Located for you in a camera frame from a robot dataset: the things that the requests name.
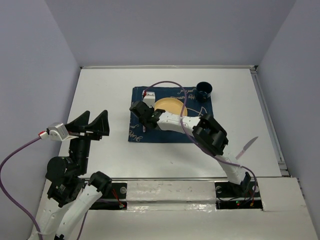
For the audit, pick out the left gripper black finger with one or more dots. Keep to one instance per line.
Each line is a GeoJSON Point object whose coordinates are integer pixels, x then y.
{"type": "Point", "coordinates": [78, 125]}
{"type": "Point", "coordinates": [100, 125]}

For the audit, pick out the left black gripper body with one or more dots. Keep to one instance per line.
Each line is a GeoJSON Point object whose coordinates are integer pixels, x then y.
{"type": "Point", "coordinates": [81, 147]}

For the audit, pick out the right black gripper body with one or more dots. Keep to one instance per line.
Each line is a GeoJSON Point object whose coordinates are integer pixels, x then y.
{"type": "Point", "coordinates": [143, 122]}

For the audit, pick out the blue fish placemat cloth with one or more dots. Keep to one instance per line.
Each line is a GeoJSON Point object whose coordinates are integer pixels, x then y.
{"type": "Point", "coordinates": [193, 108]}

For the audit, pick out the yellow plate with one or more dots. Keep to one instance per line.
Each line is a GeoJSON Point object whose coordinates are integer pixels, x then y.
{"type": "Point", "coordinates": [169, 104]}

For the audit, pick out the dark blue cup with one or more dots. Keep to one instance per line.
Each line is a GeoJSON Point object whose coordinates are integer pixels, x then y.
{"type": "Point", "coordinates": [203, 91]}

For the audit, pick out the pink handled knife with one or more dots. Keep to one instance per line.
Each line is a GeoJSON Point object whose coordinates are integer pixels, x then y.
{"type": "Point", "coordinates": [246, 147]}

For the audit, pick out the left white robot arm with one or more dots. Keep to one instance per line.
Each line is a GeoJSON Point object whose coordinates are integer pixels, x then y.
{"type": "Point", "coordinates": [69, 196]}

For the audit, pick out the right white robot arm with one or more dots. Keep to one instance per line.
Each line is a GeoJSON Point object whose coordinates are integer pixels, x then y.
{"type": "Point", "coordinates": [207, 134]}

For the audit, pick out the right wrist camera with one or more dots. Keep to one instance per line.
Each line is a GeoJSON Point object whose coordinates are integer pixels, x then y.
{"type": "Point", "coordinates": [149, 98]}

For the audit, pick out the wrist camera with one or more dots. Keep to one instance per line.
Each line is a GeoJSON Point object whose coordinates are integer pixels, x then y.
{"type": "Point", "coordinates": [56, 132]}
{"type": "Point", "coordinates": [149, 98]}

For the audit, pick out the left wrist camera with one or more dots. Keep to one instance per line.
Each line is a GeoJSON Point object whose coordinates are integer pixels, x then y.
{"type": "Point", "coordinates": [56, 132]}

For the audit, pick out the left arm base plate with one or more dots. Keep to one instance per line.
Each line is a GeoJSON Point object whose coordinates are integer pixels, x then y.
{"type": "Point", "coordinates": [113, 199]}

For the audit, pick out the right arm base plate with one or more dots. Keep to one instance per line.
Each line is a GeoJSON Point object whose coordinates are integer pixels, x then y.
{"type": "Point", "coordinates": [227, 199]}

